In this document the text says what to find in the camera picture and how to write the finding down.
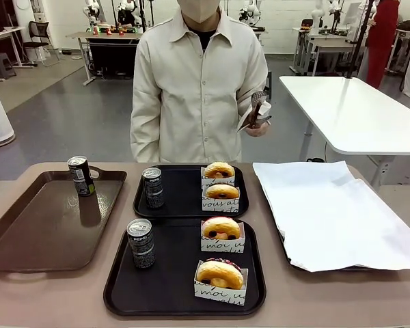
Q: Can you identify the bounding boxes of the person in cream jacket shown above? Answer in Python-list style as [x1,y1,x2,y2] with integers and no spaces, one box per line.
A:
[129,0,273,164]

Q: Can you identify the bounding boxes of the person's left forearm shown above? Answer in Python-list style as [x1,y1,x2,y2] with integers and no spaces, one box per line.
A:
[237,61,273,133]

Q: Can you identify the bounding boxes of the grey plastic stool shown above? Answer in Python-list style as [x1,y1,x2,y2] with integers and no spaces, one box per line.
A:
[0,53,17,81]

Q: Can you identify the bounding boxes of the person's right forearm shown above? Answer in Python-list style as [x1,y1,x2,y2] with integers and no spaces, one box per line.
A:
[129,95,162,163]

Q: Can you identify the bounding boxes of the large black square tray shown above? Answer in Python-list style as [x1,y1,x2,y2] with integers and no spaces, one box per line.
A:
[102,218,267,317]

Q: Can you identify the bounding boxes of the brown handled metal tongs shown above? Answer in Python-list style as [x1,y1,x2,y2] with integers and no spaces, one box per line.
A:
[236,91,274,133]

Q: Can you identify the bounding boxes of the black Pepsi can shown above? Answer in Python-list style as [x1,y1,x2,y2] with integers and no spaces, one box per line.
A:
[126,218,156,269]
[141,167,166,210]

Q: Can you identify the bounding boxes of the person in red apron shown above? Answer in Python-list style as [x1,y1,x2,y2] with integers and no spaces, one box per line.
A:
[364,0,401,90]

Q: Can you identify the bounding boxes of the glazed donut in paper sleeve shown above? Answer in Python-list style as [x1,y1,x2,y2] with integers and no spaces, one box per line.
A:
[201,186,241,213]

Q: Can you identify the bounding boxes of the plain glazed donut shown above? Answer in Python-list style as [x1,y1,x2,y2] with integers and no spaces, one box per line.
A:
[204,182,241,200]

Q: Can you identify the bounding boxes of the black floor cable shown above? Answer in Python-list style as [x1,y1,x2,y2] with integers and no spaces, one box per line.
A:
[305,139,329,163]

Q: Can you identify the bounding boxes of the white folding table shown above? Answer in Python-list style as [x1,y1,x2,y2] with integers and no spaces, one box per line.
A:
[279,75,410,188]

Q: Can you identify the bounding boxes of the small black square tray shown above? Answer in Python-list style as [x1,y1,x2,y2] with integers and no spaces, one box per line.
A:
[133,164,250,219]

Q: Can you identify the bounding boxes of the black camera stand pole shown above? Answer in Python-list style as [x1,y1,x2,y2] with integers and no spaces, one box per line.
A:
[345,0,377,79]

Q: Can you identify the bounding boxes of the person's left hand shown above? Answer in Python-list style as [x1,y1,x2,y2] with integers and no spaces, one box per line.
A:
[243,122,270,139]

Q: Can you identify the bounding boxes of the white paper sheet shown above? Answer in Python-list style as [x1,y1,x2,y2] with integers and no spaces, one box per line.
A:
[252,160,410,273]

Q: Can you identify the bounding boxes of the black can with green base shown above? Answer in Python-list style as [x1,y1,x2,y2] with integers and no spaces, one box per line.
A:
[67,156,97,197]

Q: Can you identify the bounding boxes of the grey background workbench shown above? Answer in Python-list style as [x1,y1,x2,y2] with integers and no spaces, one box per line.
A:
[289,26,367,77]

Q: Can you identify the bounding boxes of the beige face mask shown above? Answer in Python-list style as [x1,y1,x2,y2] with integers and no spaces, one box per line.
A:
[179,0,223,25]

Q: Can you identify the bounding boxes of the white background desk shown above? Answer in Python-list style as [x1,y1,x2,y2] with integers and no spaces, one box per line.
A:
[0,26,34,69]

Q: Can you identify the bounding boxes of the black office chair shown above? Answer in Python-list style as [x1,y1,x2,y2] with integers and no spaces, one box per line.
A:
[21,20,61,68]

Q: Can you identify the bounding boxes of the brown plastic serving tray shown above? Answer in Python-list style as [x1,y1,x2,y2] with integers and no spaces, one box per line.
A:
[0,165,128,274]

